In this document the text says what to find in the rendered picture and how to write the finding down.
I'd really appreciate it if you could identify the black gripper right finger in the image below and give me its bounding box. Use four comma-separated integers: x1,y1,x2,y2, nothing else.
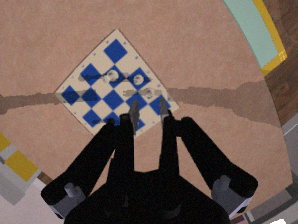
155,97,258,219

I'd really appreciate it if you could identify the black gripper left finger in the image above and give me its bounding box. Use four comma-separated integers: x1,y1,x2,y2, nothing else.
41,100,140,220

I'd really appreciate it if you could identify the blue and cream chessboard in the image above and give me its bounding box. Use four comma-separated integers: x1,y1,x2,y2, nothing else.
55,29,180,139

